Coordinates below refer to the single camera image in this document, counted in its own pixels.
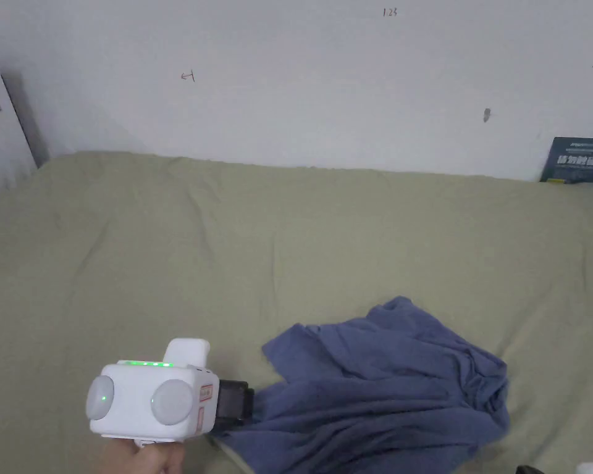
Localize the dark blue shirt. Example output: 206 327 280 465
216 296 511 474

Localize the dark blue card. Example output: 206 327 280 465
539 136 593 185

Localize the bed with pale green sheet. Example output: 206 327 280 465
0 150 593 474

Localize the white cabinet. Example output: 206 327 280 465
0 46 51 199

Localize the person's left hand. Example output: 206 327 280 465
98 436 187 474

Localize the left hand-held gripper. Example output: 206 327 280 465
85 338 256 448

